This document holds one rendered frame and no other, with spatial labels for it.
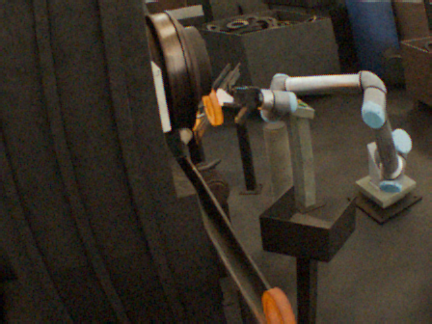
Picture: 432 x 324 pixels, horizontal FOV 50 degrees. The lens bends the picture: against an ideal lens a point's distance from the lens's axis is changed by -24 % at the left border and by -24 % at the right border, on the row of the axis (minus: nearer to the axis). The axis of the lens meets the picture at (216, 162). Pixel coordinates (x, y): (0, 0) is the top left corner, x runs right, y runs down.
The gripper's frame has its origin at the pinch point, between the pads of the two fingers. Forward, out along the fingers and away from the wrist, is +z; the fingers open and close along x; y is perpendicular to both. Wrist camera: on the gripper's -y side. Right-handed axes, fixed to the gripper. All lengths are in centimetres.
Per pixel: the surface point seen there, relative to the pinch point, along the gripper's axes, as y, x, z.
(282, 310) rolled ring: -18, 123, 17
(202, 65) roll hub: 24, 42, 18
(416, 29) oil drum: 57, -200, -291
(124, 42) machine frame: 37, 76, 51
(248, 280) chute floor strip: -30, 88, 12
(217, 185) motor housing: -33.4, 5.1, -4.5
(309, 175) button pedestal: -46, -36, -70
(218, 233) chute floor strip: -27, 61, 13
